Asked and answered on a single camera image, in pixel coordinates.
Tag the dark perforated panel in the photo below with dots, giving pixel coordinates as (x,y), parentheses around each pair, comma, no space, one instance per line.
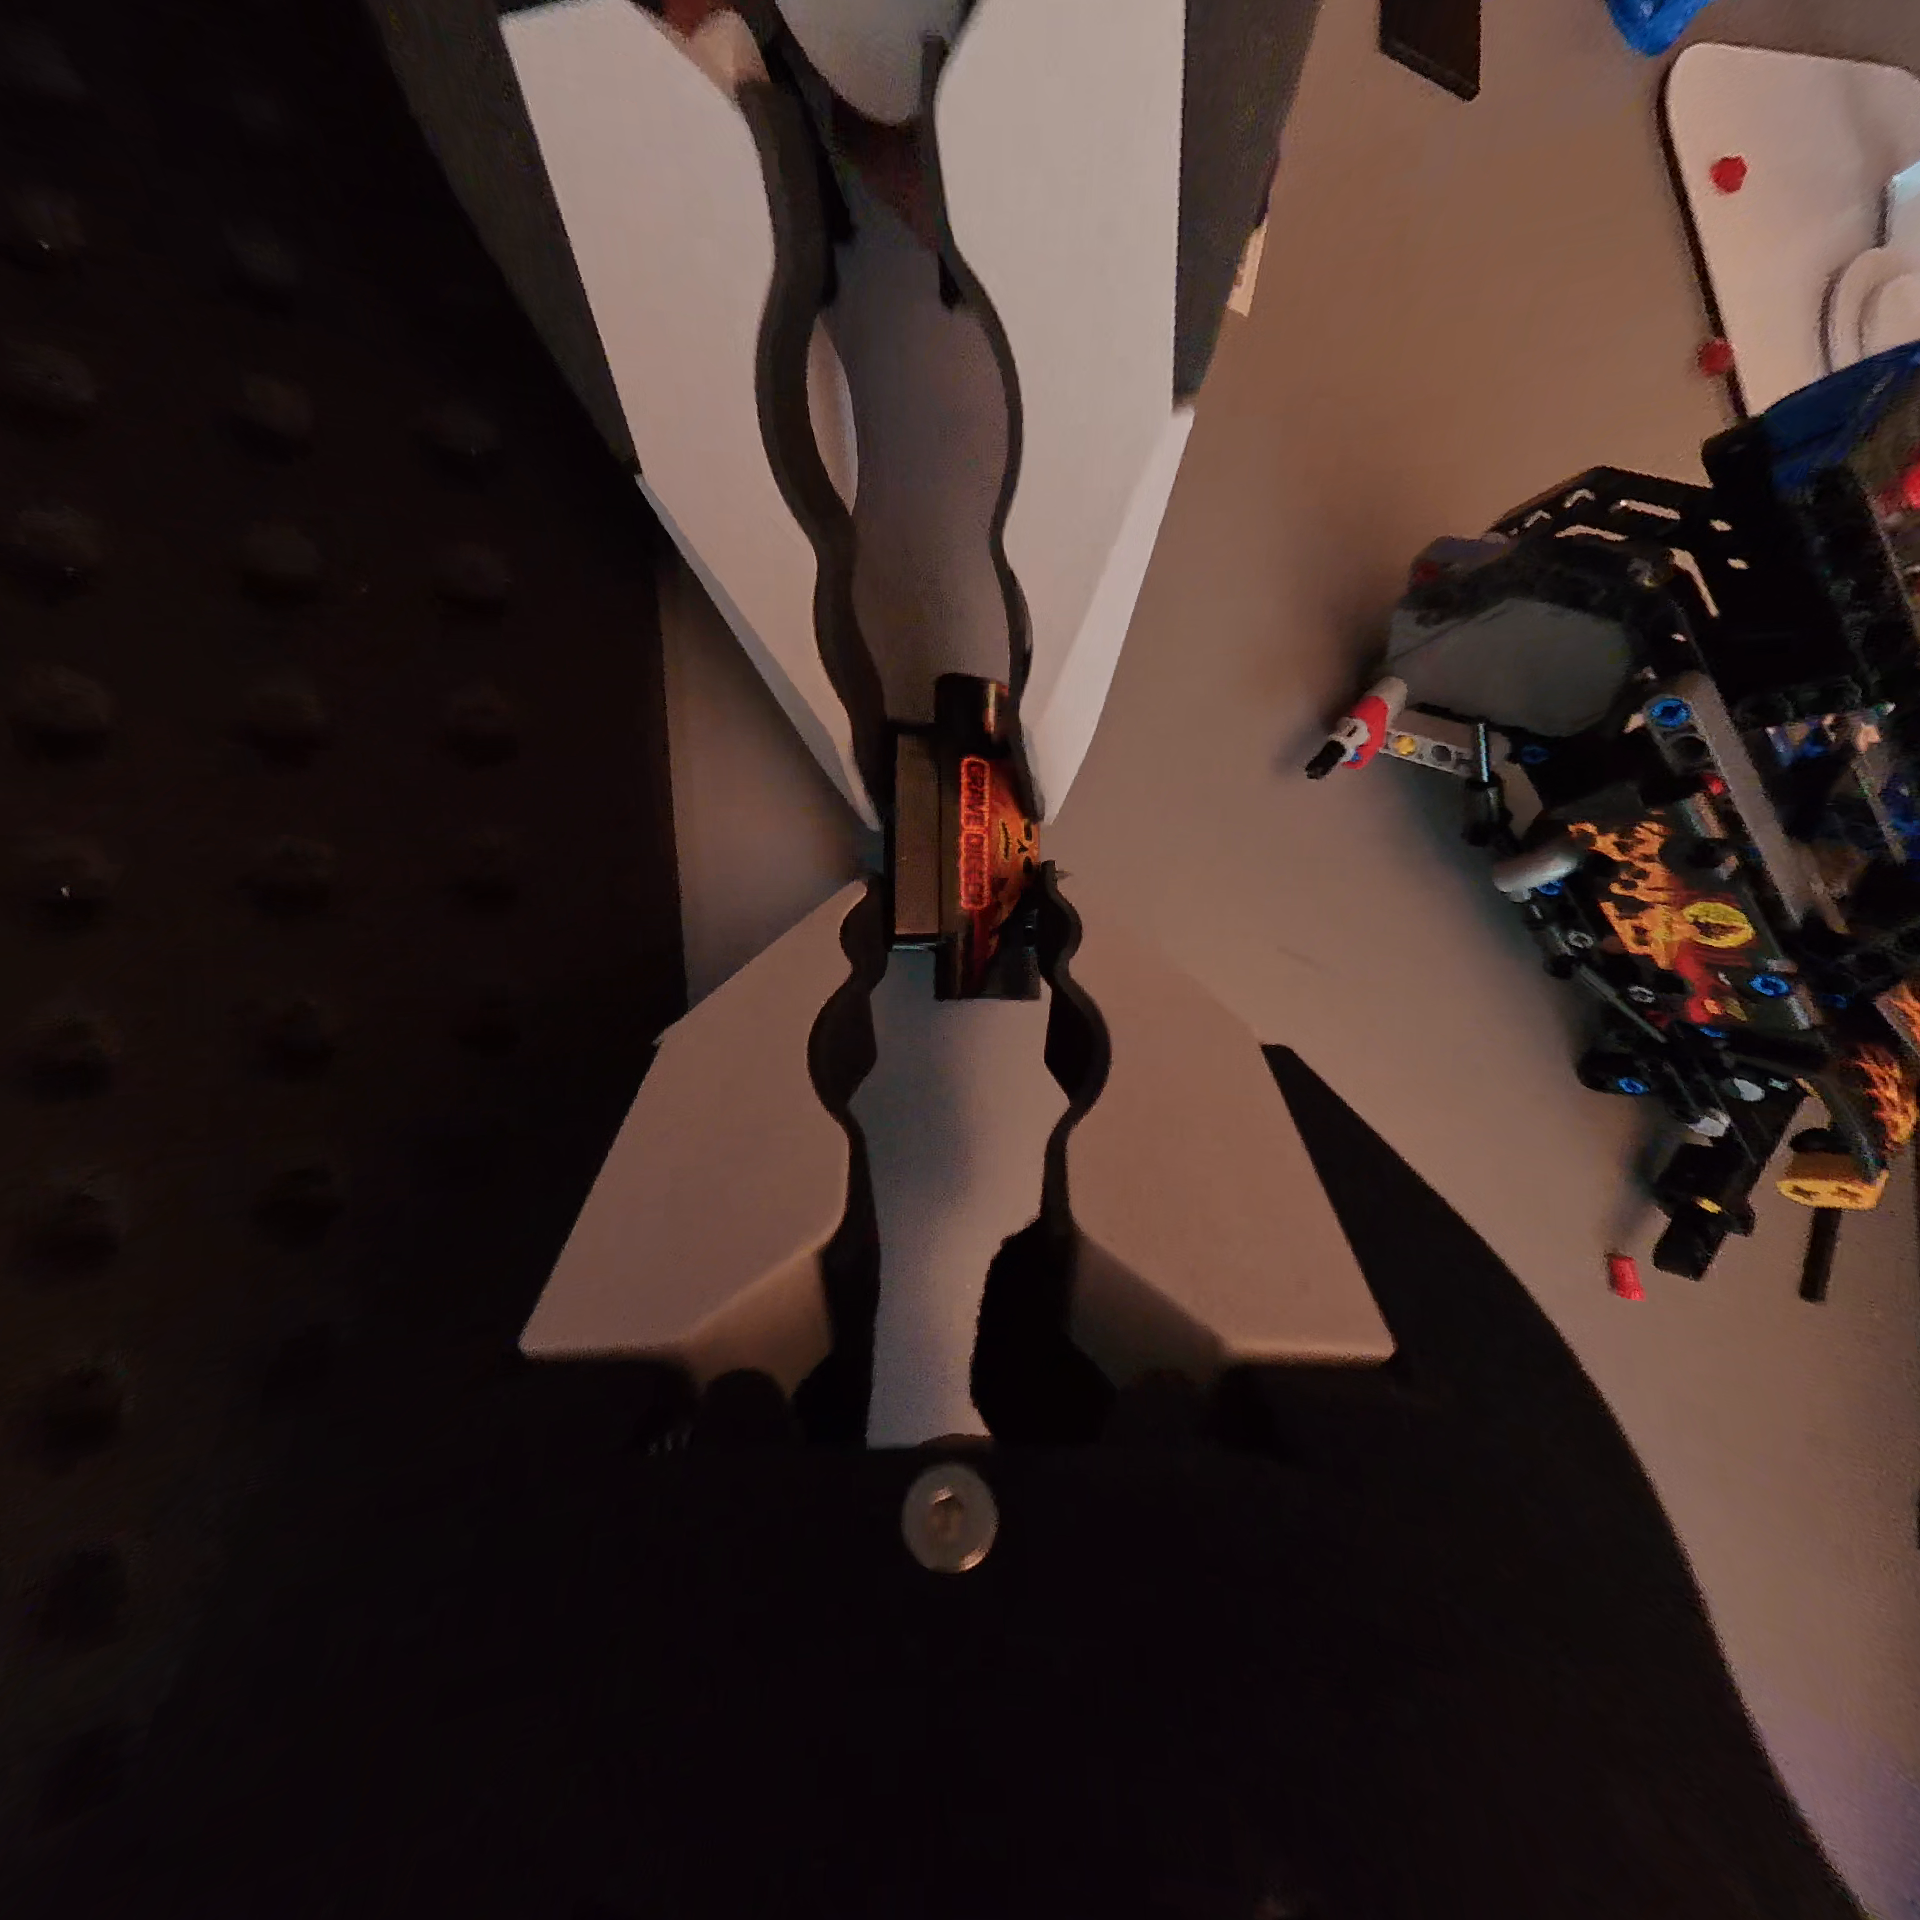
(300,902)

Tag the black long toy axle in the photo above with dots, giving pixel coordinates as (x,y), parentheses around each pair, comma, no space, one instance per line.
(1820,1259)

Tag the grey desk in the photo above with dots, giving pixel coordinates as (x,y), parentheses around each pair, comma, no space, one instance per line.
(1424,974)

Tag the white book stand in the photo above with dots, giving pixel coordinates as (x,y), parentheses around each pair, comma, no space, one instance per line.
(1769,224)

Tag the blue toy wheel rim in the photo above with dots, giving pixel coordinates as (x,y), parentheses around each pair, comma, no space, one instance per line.
(1657,19)

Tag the red and black toy connector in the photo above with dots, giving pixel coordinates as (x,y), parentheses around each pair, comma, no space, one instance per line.
(1358,734)

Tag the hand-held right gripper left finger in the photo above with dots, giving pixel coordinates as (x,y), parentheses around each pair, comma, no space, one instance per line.
(705,1200)

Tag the black square toy tile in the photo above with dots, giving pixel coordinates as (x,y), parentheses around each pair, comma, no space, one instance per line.
(1434,45)

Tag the flame-printed toy truck model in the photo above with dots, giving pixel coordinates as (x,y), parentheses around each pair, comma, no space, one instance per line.
(1680,902)

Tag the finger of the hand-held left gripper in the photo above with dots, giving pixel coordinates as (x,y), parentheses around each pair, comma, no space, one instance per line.
(661,270)
(1094,300)

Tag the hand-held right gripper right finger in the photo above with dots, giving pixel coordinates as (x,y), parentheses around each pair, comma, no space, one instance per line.
(1230,1200)

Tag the small red toy pin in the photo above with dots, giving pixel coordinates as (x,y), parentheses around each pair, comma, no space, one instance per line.
(1624,1276)

